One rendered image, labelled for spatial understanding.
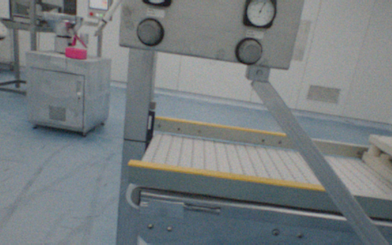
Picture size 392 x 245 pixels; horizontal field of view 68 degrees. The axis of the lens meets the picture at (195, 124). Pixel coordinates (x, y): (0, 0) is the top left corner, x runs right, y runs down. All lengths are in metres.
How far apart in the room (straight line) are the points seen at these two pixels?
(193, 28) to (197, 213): 0.28
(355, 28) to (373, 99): 1.31
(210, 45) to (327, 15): 5.31
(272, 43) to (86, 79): 2.61
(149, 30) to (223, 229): 0.33
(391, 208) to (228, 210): 0.26
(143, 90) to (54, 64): 2.36
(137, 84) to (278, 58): 0.41
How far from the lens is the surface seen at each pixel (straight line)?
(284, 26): 0.39
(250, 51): 0.35
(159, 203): 0.48
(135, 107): 0.73
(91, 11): 3.27
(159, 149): 0.62
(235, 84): 5.45
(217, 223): 0.50
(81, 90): 2.95
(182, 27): 0.37
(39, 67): 3.13
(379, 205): 0.55
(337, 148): 0.80
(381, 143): 0.78
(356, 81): 5.89
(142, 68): 0.71
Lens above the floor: 1.09
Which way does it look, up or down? 17 degrees down
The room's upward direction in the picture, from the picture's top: 8 degrees clockwise
